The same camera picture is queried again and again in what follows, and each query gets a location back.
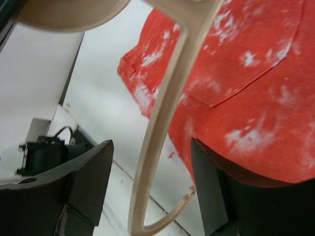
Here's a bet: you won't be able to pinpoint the orange white tie-dye trousers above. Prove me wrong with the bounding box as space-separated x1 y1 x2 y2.
117 0 315 185

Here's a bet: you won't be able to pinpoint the beige plastic hanger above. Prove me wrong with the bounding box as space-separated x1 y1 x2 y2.
16 0 222 236

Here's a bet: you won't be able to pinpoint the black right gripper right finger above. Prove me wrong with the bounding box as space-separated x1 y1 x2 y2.
190 138 315 236

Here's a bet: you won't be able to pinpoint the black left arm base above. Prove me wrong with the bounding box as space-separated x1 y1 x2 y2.
16 126 95 176

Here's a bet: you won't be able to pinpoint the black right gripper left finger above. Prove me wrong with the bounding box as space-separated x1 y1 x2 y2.
0 140 113 236

